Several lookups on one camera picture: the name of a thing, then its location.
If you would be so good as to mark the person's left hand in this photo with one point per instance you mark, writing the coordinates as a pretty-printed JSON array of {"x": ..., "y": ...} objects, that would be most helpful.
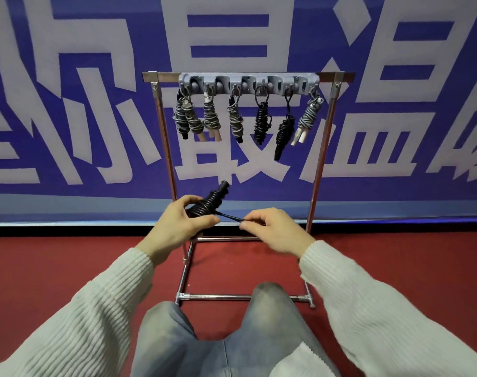
[{"x": 171, "y": 231}]

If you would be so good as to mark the person's right hand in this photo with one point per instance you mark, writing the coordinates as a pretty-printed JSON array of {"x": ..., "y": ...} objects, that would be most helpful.
[{"x": 281, "y": 231}]

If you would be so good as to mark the person's right thumb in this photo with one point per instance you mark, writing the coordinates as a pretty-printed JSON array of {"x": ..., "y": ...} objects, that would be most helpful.
[{"x": 250, "y": 226}]

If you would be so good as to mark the person's left thumb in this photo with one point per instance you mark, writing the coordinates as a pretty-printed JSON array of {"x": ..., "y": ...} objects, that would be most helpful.
[{"x": 207, "y": 221}]

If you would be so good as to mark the person's left forearm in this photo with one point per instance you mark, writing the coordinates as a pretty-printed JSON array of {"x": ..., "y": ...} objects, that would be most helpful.
[{"x": 85, "y": 310}]

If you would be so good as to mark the person's right forearm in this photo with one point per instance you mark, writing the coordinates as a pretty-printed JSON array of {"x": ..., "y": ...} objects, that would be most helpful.
[{"x": 379, "y": 318}]

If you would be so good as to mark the person's right leg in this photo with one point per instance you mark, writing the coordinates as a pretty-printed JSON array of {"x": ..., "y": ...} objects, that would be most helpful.
[{"x": 269, "y": 321}]

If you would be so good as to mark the person's leg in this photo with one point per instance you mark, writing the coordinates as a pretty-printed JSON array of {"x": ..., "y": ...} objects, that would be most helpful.
[
  {"x": 163, "y": 341},
  {"x": 269, "y": 321}
]

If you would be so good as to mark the person's left leg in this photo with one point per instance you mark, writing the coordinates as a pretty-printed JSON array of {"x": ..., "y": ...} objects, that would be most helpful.
[{"x": 163, "y": 341}]

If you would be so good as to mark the white knit sweater hem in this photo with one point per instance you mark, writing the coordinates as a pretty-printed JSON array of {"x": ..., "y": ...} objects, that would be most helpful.
[{"x": 297, "y": 361}]

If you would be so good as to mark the blue banner white characters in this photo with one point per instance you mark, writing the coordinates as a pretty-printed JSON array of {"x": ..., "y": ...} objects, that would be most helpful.
[{"x": 65, "y": 172}]

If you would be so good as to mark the chrome metal display rack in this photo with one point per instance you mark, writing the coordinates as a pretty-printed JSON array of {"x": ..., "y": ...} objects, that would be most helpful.
[{"x": 163, "y": 76}]

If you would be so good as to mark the grey plastic hook rail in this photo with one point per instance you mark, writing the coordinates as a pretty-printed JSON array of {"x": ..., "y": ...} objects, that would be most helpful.
[{"x": 222, "y": 80}]

